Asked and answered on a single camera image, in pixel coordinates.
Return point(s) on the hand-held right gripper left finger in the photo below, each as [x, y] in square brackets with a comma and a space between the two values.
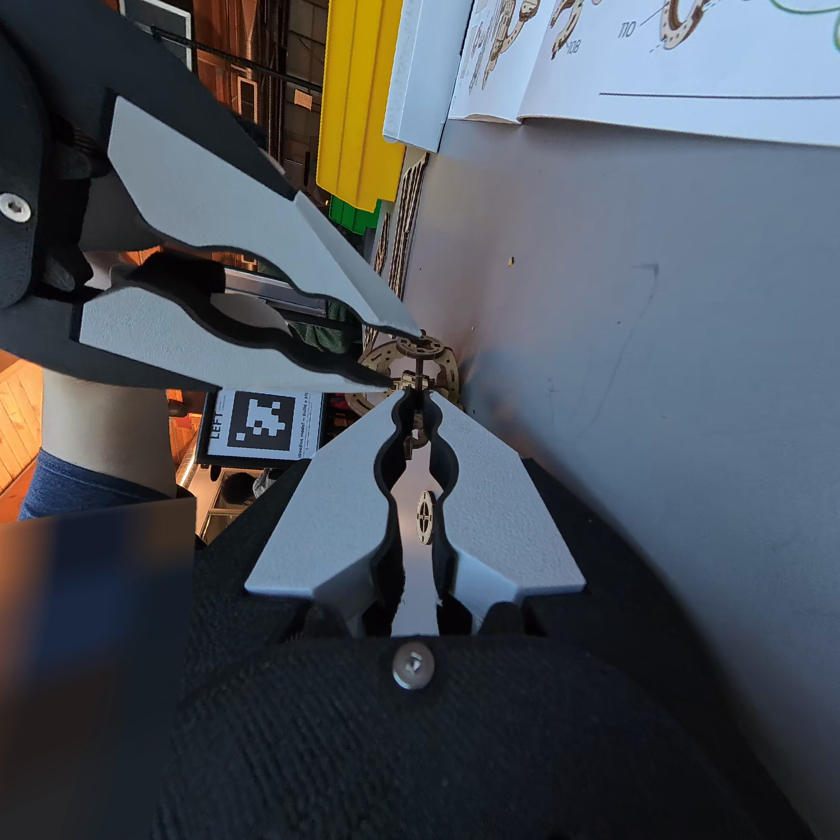
[328, 518]

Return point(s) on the assembly instruction booklet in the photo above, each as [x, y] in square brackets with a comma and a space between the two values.
[689, 59]

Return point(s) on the green plastic block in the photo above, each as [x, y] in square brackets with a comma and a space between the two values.
[351, 213]

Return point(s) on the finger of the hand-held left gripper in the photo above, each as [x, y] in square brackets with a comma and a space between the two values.
[223, 190]
[164, 334]

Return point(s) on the person's blue jeans leg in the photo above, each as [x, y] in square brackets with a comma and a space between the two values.
[85, 485]

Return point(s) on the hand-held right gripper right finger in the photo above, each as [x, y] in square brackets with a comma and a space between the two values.
[505, 518]

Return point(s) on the wooden model assembly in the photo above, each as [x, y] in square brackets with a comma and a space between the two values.
[443, 367]

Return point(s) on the yellow plastic board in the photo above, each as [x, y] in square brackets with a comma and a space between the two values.
[358, 98]

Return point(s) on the laser-cut plywood sheet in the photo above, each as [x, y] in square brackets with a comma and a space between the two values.
[400, 236]

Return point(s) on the white cardboard box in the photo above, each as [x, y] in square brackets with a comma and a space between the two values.
[426, 65]

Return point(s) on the wooden spoked wheel part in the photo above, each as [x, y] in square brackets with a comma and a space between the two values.
[425, 518]

